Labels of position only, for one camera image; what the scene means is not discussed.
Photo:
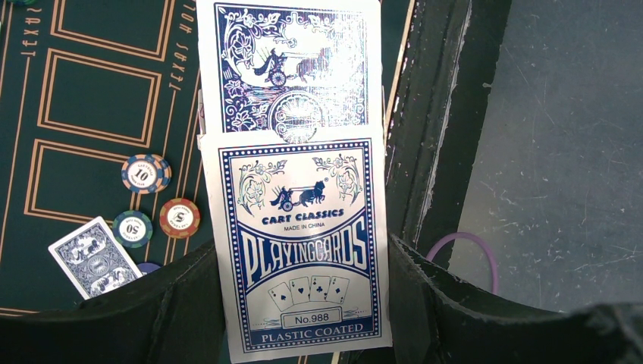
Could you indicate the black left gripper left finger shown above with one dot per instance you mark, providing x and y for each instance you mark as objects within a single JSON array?
[{"x": 172, "y": 315}]

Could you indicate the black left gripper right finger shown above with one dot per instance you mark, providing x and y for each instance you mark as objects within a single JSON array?
[{"x": 438, "y": 318}]

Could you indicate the purple small blind button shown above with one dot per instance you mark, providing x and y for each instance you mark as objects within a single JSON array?
[{"x": 147, "y": 267}]

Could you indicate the face-down card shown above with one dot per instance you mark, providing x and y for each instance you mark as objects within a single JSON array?
[{"x": 92, "y": 259}]

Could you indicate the green chip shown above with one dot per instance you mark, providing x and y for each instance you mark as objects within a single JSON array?
[{"x": 132, "y": 229}]

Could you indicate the orange chip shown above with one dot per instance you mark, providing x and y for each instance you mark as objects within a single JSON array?
[{"x": 179, "y": 218}]

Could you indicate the white blue chips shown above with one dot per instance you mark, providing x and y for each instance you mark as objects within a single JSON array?
[{"x": 146, "y": 173}]

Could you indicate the blue playing card deck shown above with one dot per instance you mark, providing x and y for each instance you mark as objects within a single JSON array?
[{"x": 301, "y": 239}]

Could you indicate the card of deck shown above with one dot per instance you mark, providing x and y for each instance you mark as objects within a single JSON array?
[{"x": 295, "y": 70}]

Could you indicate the green poker table mat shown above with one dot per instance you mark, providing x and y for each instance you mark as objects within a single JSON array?
[{"x": 84, "y": 86}]

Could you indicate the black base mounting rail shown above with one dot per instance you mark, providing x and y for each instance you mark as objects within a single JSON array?
[{"x": 440, "y": 59}]

